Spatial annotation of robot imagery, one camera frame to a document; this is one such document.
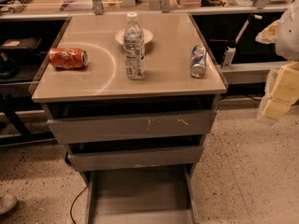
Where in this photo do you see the black box on shelf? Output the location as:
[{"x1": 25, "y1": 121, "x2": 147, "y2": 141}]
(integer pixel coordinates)
[{"x1": 1, "y1": 37, "x2": 41, "y2": 50}]

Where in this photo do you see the clear plastic water bottle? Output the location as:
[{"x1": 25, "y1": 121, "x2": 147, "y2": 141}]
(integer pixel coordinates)
[{"x1": 123, "y1": 12, "x2": 145, "y2": 79}]

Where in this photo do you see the crushed orange soda can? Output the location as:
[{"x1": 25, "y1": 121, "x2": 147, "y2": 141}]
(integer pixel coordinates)
[{"x1": 49, "y1": 48, "x2": 89, "y2": 70}]

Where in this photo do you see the grey top drawer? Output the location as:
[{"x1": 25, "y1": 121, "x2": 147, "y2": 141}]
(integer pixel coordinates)
[{"x1": 48, "y1": 110, "x2": 216, "y2": 144}]

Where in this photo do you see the white shoe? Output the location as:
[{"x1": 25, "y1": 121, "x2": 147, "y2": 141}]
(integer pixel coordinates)
[{"x1": 0, "y1": 194, "x2": 18, "y2": 215}]

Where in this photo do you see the white tube with nozzle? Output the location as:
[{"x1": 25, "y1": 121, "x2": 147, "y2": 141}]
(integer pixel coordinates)
[{"x1": 221, "y1": 14, "x2": 263, "y2": 69}]

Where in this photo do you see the black floor cable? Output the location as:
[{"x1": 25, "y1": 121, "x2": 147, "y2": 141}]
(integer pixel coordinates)
[{"x1": 69, "y1": 185, "x2": 90, "y2": 224}]

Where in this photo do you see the blue and silver soda can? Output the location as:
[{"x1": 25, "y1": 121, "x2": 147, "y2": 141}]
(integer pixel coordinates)
[{"x1": 190, "y1": 46, "x2": 206, "y2": 78}]

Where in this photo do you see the grey drawer cabinet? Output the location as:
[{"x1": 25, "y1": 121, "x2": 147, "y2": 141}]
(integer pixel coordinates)
[{"x1": 29, "y1": 12, "x2": 229, "y2": 224}]

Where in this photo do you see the grey bottom drawer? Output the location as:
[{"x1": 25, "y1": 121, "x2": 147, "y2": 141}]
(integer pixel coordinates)
[{"x1": 85, "y1": 165, "x2": 199, "y2": 224}]

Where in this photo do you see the grey drawer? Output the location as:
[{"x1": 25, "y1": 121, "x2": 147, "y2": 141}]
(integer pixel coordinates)
[
  {"x1": 85, "y1": 165, "x2": 199, "y2": 224},
  {"x1": 48, "y1": 110, "x2": 216, "y2": 144},
  {"x1": 69, "y1": 146, "x2": 203, "y2": 172}
]

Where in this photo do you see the grey middle drawer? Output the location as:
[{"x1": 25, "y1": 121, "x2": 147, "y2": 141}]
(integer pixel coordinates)
[{"x1": 69, "y1": 146, "x2": 203, "y2": 172}]

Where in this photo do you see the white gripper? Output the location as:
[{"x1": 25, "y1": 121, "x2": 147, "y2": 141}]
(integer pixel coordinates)
[{"x1": 255, "y1": 3, "x2": 299, "y2": 125}]

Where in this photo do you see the small white plate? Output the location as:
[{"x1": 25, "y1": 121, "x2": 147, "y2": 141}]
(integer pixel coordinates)
[{"x1": 115, "y1": 28, "x2": 153, "y2": 45}]

